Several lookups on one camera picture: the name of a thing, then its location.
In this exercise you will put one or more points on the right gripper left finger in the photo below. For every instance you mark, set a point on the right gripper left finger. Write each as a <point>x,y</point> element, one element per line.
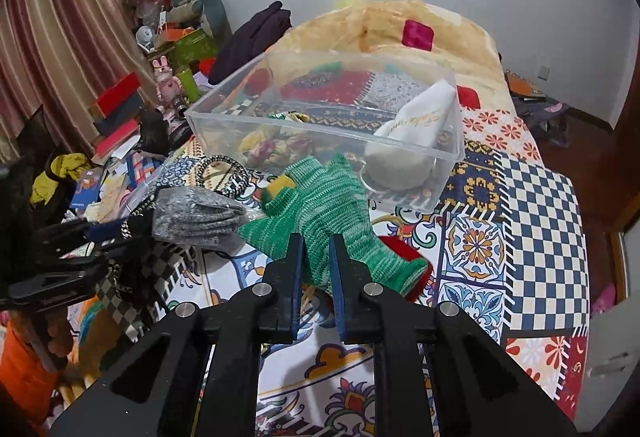
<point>280,316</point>

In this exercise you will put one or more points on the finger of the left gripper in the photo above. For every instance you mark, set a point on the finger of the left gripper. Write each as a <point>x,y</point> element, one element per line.
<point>63,238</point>

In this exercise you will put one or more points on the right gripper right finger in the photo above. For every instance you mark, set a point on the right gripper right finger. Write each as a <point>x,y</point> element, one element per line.
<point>352,313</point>

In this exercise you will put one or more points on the checkered black white pouch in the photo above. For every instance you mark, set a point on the checkered black white pouch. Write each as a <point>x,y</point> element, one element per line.
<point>136,289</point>

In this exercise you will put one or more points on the green knitted glove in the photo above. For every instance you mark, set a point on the green knitted glove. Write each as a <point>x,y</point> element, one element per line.
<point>328,200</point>

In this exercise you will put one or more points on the grey knitted item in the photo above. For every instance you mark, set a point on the grey knitted item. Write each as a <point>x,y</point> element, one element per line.
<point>194,216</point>

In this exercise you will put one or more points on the green yellow sponge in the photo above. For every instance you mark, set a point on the green yellow sponge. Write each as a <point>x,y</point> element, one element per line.
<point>274,188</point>

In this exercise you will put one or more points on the red box stack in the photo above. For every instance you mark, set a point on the red box stack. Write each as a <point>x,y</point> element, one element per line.
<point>114,114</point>

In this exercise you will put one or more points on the white embroidered cloth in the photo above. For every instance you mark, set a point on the white embroidered cloth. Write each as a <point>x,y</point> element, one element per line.
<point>404,165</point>

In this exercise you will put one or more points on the colourful patterned tablecloth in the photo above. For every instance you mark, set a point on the colourful patterned tablecloth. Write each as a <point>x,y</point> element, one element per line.
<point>505,244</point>

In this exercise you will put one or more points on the clear plastic storage box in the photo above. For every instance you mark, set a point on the clear plastic storage box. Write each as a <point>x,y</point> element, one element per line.
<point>283,106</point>

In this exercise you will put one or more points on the pink rabbit figurine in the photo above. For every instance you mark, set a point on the pink rabbit figurine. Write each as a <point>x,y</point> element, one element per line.
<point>168,86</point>

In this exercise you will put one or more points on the green cardboard box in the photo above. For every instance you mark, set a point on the green cardboard box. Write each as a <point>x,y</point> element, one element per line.
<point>195,46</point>

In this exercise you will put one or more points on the dark purple garment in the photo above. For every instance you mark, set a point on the dark purple garment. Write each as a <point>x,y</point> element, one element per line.
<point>253,38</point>

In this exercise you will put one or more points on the beige fleece blanket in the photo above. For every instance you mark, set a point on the beige fleece blanket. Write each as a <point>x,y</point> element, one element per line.
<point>401,28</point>

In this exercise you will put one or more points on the grey green plush toy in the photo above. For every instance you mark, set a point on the grey green plush toy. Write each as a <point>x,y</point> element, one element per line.
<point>210,14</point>

